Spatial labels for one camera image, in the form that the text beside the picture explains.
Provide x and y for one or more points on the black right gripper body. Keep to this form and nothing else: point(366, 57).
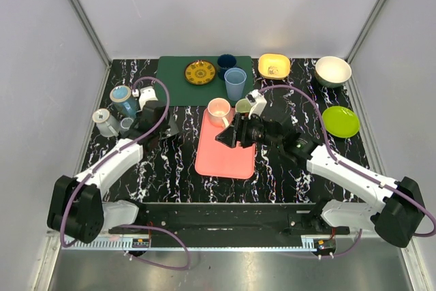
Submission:
point(253, 131)

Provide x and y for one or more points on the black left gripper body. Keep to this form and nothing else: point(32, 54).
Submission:
point(137, 125)

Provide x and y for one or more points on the sage green mug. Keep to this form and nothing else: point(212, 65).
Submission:
point(243, 106)

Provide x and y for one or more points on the dark grey mug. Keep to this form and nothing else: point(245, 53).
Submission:
point(172, 127)

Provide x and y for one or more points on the pink and white mug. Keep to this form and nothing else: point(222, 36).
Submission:
point(219, 112)

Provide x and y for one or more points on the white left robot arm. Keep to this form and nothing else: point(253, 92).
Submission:
point(77, 208)

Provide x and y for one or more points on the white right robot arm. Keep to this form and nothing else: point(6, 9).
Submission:
point(393, 209)

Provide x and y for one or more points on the light blue glazed mug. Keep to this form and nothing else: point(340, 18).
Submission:
point(123, 100)

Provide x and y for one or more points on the white grey mug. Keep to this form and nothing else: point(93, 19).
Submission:
point(106, 123)

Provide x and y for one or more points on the pink plastic tray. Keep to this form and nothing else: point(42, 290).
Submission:
point(217, 160)

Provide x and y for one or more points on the light blue plastic cup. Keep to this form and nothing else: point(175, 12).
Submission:
point(235, 79)

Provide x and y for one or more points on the yellow square bowl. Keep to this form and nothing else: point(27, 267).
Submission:
point(274, 66)

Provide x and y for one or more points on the yellow patterned plate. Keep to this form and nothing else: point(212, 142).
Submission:
point(200, 72)

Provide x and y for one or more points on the dark blue cup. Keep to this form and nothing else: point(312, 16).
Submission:
point(225, 62)

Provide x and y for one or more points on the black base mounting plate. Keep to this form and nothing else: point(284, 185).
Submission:
point(226, 226)

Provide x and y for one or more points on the lime green plate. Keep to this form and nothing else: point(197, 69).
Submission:
point(341, 122)

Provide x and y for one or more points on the white round bowl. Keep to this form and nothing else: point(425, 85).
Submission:
point(332, 72)

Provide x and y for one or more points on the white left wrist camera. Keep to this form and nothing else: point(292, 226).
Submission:
point(144, 95)

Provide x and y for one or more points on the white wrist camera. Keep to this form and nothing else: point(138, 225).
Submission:
point(144, 95)
point(257, 103)

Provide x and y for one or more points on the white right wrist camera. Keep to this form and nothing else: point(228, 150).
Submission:
point(257, 103)

